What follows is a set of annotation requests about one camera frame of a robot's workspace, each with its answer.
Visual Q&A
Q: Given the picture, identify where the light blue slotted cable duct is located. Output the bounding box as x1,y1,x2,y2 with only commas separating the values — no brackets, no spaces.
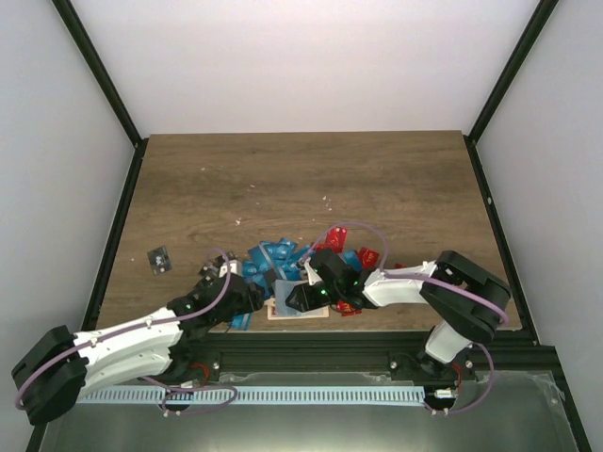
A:
80,385,425,406

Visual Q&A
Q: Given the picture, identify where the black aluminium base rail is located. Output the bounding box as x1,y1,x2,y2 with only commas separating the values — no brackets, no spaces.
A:
156,331,470,384

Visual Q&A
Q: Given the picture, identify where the red VIP card top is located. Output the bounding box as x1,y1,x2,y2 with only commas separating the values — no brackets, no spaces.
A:
324,226,348,252

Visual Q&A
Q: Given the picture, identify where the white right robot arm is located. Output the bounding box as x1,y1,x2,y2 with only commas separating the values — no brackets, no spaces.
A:
277,250,512,379

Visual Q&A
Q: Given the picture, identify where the black frame post right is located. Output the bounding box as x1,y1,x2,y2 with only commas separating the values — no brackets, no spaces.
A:
464,0,559,146

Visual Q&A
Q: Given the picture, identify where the lone black VIP card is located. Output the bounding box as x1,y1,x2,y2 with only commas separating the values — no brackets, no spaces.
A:
147,246,172,276

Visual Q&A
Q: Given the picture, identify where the blue VIP card centre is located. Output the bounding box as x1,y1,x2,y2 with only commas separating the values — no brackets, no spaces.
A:
248,241,286,272

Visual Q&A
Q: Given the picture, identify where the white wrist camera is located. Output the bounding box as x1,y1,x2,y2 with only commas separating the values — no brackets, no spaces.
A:
219,260,243,278
303,260,321,285

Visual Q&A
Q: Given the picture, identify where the blue striped card front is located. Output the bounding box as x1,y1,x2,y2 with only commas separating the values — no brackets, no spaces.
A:
230,314,252,331

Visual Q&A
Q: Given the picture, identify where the black frame post left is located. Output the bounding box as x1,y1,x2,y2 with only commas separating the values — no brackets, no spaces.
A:
51,0,144,148

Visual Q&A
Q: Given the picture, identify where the red card by holder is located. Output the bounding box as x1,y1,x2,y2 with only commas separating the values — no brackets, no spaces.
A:
334,300,362,316

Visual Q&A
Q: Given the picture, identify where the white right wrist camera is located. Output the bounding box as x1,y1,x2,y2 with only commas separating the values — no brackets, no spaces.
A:
303,260,321,285

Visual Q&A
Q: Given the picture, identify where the blue card top with chip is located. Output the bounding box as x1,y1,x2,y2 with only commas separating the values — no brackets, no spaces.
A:
275,237,298,260

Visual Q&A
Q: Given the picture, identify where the black frame post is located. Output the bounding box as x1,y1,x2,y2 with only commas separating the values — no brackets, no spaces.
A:
51,0,144,148
464,0,559,146

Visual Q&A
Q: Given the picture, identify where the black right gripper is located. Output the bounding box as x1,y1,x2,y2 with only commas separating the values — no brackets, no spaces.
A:
285,282,343,314

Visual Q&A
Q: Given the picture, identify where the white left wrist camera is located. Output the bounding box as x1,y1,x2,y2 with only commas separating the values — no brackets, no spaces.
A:
219,260,243,278

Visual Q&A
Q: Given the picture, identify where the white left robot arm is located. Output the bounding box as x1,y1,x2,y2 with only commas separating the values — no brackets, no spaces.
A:
11,273,266,426

